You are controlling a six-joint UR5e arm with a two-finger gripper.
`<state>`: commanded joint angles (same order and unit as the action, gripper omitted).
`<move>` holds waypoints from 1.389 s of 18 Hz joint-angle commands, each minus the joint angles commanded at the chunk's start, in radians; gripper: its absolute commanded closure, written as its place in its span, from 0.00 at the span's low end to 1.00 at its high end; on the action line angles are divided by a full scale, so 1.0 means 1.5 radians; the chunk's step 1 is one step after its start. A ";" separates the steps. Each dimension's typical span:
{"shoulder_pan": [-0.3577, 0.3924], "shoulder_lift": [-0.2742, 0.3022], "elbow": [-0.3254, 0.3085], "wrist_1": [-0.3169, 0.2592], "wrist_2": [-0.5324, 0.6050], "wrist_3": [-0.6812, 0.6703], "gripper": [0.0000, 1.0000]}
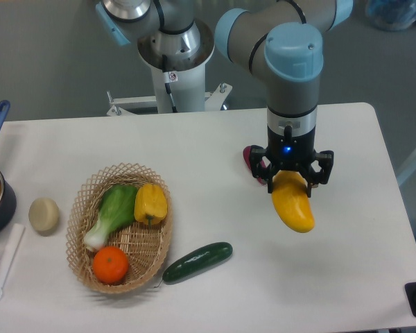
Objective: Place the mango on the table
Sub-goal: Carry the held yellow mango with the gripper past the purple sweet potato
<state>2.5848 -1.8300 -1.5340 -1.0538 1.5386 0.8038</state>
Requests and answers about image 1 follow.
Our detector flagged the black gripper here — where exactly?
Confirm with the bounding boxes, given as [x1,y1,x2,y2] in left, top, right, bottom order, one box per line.
[248,126,334,198]

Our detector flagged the green bok choy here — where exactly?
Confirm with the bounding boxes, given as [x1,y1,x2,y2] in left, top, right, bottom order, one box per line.
[83,185,138,252]

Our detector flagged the blue plastic bag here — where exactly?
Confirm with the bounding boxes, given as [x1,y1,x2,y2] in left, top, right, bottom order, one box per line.
[365,0,416,32]

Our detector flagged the woven wicker basket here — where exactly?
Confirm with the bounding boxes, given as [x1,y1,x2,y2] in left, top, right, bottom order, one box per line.
[66,163,173,294]

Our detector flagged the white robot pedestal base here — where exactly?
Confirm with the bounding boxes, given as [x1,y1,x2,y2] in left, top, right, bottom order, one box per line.
[105,20,233,117]

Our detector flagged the dark green cucumber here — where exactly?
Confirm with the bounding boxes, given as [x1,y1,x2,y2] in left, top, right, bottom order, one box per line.
[162,241,233,284]

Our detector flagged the white handled utensil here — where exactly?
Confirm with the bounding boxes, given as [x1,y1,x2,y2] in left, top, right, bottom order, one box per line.
[0,223,25,299]

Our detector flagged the red purple object behind gripper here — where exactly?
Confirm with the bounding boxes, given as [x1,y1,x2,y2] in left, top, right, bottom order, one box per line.
[243,145,268,185]

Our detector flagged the orange tangerine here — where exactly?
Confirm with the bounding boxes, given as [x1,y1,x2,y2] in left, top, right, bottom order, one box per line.
[92,246,129,284]

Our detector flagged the beige round potato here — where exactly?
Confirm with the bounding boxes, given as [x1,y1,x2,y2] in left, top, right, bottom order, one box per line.
[28,197,60,236]

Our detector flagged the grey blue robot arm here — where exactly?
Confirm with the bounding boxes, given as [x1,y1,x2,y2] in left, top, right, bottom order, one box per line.
[96,1,353,189]

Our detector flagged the yellow bell pepper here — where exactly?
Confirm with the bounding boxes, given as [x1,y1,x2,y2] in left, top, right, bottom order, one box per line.
[134,183,168,226]

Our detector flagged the yellow mango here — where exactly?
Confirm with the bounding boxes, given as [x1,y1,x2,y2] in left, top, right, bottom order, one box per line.
[271,171,315,233]

